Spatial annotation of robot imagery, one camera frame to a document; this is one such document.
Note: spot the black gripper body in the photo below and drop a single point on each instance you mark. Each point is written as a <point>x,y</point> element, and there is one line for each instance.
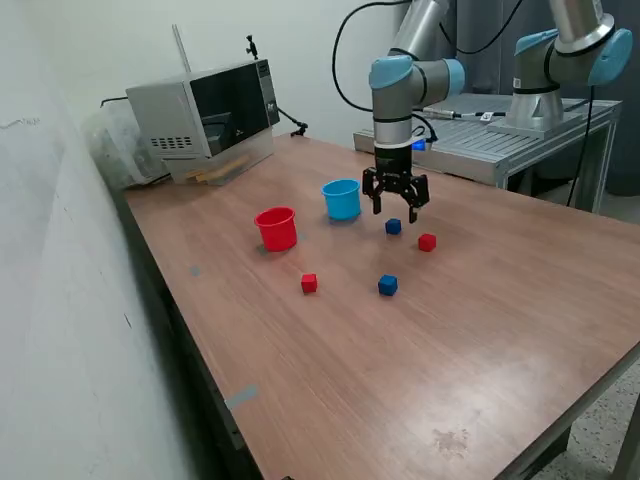
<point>394,160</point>

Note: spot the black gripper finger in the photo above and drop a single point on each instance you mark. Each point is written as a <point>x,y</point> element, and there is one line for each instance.
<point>417,195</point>
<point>375,187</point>

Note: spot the blue cube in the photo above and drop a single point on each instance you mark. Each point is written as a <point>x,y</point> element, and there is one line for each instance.
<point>393,227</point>
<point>388,285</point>

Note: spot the red cube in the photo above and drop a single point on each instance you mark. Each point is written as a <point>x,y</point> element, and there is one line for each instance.
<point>309,284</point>
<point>427,243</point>

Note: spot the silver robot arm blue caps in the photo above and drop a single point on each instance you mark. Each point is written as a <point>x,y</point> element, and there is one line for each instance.
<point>395,100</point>

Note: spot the aluminium robot base platform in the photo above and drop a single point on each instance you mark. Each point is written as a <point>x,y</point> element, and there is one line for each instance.
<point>465,140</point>

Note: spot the blue plastic cup bin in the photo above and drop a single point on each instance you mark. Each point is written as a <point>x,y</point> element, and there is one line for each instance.
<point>342,205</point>

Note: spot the red plastic cup bin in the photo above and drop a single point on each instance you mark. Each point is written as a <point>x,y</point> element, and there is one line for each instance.
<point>277,235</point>

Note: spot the clear acrylic stand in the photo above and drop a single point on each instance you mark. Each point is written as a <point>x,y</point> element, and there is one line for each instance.
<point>260,150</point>

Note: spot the grey tape piece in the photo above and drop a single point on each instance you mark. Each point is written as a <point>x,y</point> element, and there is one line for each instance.
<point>263,250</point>

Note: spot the light wooden strip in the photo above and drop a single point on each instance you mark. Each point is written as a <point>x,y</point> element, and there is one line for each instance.
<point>230,165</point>
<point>215,176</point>

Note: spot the small grey tape patch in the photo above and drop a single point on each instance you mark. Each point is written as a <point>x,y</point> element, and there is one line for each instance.
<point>195,271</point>

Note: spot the silver microwave oven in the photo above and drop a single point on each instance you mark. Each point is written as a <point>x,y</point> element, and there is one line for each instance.
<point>175,115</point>

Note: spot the white rod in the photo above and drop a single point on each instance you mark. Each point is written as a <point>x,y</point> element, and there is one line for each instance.
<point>182,50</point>

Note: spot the long grey tape strip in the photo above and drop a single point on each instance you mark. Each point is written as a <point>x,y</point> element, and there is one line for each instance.
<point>242,396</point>

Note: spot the clear plastic storage box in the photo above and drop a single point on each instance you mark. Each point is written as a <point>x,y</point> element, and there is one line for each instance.
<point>115,150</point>

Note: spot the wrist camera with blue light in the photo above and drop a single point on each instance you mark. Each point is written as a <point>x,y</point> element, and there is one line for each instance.
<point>421,145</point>

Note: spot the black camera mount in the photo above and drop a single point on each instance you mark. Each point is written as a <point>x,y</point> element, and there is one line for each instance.
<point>251,47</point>

